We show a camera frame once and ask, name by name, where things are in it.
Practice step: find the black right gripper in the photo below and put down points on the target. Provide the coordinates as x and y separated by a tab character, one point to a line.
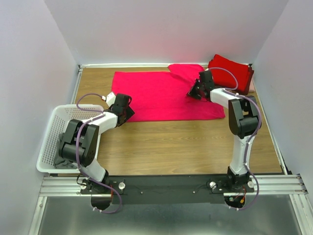
191	93

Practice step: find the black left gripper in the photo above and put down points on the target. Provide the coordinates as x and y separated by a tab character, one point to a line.
130	112

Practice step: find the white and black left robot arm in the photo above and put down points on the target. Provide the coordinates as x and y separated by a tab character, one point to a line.
78	144

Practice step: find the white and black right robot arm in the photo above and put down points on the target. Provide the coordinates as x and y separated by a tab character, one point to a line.
244	120

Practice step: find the folded light pink t shirt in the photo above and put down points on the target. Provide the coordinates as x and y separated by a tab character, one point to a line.
251	87

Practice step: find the white plastic laundry basket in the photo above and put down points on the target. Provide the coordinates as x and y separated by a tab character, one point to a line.
57	124

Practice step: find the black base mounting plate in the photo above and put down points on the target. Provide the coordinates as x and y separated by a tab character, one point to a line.
167	189

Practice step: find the grey t shirt in basket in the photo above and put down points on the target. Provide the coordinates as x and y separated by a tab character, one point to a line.
64	163

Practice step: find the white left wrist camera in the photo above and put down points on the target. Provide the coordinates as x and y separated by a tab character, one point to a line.
109	99

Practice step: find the aluminium frame rail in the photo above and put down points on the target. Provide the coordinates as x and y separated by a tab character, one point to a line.
268	184

